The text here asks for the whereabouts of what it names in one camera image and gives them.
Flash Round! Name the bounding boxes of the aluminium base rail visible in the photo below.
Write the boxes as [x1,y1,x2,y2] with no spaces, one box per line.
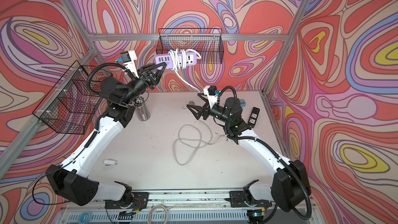
[54,188,306,224]

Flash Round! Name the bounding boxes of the white coiled cable front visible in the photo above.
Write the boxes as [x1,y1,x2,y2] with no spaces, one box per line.
[147,204,170,224]

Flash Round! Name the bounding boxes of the black wire basket back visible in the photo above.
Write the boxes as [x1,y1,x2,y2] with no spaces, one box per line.
[156,27,224,64]

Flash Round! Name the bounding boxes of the blue power strip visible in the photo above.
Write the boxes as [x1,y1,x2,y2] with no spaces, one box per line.
[181,97,248,110]

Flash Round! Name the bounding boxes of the metal pen cup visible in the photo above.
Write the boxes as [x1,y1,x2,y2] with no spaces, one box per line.
[133,96,151,121]

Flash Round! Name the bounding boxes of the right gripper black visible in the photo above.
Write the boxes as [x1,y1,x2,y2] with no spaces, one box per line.
[187,93,232,124]

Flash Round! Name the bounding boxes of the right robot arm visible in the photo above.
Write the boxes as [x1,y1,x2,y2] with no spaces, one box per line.
[187,86,313,224]

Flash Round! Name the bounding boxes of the purple power strip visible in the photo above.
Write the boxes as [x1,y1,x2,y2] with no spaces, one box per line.
[154,48,203,93]

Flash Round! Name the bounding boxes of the black wire basket left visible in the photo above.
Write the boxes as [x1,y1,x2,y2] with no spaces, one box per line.
[32,61,103,135]

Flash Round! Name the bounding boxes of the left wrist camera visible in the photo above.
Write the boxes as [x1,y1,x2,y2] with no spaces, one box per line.
[116,50,138,77]

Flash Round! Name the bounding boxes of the black wire basket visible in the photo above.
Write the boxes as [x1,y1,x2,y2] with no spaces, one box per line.
[32,61,103,135]
[156,27,224,64]

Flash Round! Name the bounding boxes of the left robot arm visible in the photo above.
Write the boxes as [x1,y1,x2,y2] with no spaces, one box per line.
[44,62,167,208]

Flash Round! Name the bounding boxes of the black power strip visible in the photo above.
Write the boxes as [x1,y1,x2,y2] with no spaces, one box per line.
[172,106,261,166]

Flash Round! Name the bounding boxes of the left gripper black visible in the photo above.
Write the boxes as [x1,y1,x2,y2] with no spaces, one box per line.
[120,63,164,108]

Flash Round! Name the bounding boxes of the small white cap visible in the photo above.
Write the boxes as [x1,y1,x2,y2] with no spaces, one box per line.
[103,159,117,166]

